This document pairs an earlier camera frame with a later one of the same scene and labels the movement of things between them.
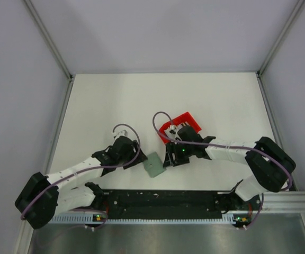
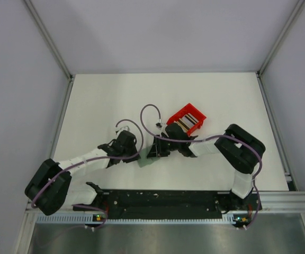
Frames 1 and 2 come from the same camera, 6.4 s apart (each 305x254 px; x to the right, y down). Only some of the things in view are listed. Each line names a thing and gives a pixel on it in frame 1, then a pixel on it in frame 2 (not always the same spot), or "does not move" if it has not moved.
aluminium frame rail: x=287 y=202 does not move
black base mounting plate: x=175 y=203 does not move
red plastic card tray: x=186 y=117 to x=195 y=112
